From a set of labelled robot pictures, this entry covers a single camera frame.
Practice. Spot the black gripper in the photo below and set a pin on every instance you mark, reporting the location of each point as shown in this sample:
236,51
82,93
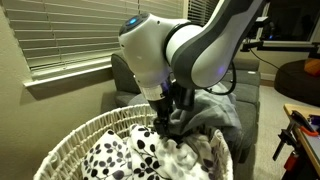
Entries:
166,97

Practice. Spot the white window blinds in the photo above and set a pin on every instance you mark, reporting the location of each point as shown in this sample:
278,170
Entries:
65,36

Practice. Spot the orange object on ottoman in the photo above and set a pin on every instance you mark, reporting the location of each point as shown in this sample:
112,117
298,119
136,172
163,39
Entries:
312,66

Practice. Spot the black camera on boom arm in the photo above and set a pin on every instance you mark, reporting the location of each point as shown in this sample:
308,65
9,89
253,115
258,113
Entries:
267,44

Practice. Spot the wooden table with clamps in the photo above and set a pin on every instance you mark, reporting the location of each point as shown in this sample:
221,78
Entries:
303,163

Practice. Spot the green blanket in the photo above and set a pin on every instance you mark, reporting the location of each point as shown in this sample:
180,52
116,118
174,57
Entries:
218,111

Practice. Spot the white leaf-pattern pillow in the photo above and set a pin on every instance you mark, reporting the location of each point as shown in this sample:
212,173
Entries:
144,155

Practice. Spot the grey fabric couch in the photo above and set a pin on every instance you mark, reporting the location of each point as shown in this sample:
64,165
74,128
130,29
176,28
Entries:
246,92

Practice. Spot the dark round ottoman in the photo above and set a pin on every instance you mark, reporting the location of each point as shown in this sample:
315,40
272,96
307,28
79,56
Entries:
293,81

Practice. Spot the white woven basket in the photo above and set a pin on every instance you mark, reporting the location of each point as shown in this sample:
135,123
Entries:
64,161

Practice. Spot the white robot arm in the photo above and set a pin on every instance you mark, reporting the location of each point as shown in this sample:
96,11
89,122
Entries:
172,58

